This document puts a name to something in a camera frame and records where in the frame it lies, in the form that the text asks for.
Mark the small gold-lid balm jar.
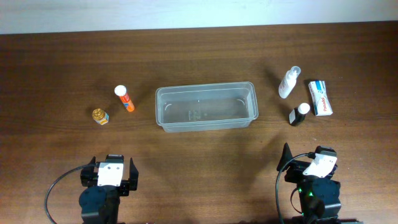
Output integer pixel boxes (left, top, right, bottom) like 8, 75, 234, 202
91, 108, 109, 125

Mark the clear plastic container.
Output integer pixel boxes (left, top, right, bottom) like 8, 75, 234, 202
155, 82, 259, 133

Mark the black cable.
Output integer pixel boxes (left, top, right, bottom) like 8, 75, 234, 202
44, 164, 91, 224
274, 152, 315, 224

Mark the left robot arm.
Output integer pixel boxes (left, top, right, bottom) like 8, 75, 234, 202
79, 154, 139, 224

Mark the white blue medicine box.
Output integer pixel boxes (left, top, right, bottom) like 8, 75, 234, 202
308, 80, 333, 116

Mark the white spray bottle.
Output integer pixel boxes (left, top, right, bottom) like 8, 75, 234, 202
278, 66, 301, 99

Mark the orange tablet tube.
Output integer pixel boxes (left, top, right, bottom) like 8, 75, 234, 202
114, 85, 135, 112

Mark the left black cable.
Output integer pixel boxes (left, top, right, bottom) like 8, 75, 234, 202
44, 164, 91, 224

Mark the dark bottle white cap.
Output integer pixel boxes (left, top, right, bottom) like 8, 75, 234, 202
289, 103, 310, 126

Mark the right black cable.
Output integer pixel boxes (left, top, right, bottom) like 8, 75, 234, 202
274, 152, 315, 224

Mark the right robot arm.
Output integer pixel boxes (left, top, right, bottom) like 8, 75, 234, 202
275, 143, 362, 224

